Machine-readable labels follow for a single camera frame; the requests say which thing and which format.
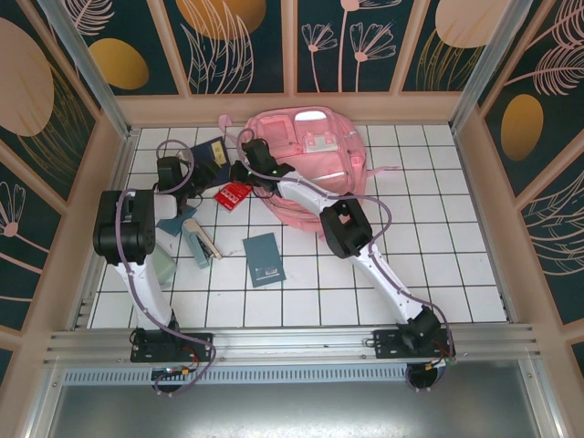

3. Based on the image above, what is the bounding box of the aluminium side rail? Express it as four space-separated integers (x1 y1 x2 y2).
449 127 521 326
68 129 141 330

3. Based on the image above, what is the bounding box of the slotted metal cable tray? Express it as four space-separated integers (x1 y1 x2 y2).
61 367 526 388

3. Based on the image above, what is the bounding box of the aluminium corner post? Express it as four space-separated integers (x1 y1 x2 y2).
36 0 141 140
449 0 535 133

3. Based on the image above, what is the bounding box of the red booklet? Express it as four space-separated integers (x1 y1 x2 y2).
213 181 255 214

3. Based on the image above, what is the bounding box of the aluminium mounting rail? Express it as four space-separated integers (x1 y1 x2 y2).
43 322 544 367

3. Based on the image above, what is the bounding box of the navy blue thick book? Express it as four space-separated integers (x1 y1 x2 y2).
189 138 229 183

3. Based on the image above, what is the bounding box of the teal thin notebook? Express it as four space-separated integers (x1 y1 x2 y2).
242 232 287 289

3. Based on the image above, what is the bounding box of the pink backpack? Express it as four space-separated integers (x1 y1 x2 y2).
217 105 402 241

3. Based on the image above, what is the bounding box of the small teal pouch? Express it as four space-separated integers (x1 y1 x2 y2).
157 203 200 238

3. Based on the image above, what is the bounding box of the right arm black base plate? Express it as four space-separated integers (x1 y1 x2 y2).
372 328 457 361

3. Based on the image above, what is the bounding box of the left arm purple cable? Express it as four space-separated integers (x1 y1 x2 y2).
113 139 218 397

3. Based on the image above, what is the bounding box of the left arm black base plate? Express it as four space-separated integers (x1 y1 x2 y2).
130 331 215 364

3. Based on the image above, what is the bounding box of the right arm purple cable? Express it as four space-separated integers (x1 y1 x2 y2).
238 128 456 366

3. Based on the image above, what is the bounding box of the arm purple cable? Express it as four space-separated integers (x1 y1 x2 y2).
238 128 456 366
113 139 218 397

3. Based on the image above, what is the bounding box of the teal stapler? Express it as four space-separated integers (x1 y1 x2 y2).
182 217 224 270

